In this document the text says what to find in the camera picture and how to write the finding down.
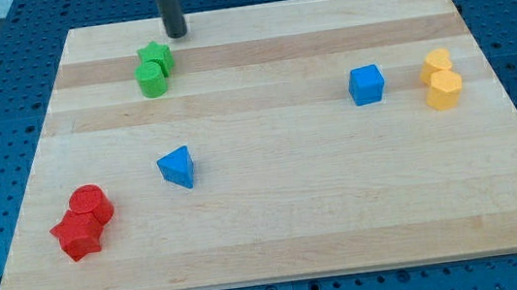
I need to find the red star block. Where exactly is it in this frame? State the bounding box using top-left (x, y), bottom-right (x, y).
top-left (49, 210), bottom-right (103, 262)

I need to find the red cylinder block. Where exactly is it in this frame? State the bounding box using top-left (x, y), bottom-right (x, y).
top-left (69, 184), bottom-right (114, 226)

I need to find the green star block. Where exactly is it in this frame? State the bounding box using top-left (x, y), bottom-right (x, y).
top-left (137, 41), bottom-right (175, 78)

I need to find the yellow hexagon block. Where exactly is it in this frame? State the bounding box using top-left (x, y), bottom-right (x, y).
top-left (425, 70), bottom-right (463, 111)

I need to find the light wooden board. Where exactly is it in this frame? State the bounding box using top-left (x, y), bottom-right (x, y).
top-left (0, 0), bottom-right (517, 290)

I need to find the yellow heart block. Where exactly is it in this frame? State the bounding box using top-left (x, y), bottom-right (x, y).
top-left (420, 48), bottom-right (453, 85)

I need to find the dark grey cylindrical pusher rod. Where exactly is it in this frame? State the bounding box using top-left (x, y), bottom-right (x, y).
top-left (155, 0), bottom-right (188, 39)

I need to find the green cylinder block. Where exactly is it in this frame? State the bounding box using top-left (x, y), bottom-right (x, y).
top-left (134, 61), bottom-right (168, 99)

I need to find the blue triangle block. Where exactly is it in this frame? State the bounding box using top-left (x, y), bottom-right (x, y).
top-left (157, 145), bottom-right (194, 189)

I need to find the blue cube block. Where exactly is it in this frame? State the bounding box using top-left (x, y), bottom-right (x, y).
top-left (348, 64), bottom-right (385, 107)

